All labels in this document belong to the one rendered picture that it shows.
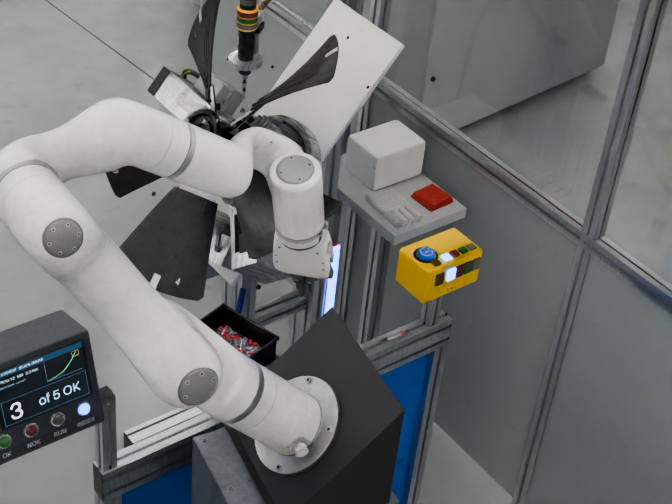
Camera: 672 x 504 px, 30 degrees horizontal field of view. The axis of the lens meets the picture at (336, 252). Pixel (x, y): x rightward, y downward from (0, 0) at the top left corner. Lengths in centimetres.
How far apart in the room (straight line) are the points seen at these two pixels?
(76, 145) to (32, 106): 342
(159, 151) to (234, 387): 49
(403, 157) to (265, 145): 125
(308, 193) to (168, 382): 37
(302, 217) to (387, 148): 124
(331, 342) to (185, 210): 59
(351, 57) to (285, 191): 103
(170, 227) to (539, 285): 97
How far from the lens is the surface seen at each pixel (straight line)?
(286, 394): 222
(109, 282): 189
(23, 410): 222
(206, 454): 244
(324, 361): 236
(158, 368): 198
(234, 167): 191
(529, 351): 332
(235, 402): 214
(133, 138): 180
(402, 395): 299
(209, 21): 291
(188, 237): 280
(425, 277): 269
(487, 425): 359
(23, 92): 532
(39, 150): 185
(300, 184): 198
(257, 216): 263
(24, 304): 422
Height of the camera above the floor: 272
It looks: 38 degrees down
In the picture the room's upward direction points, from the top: 6 degrees clockwise
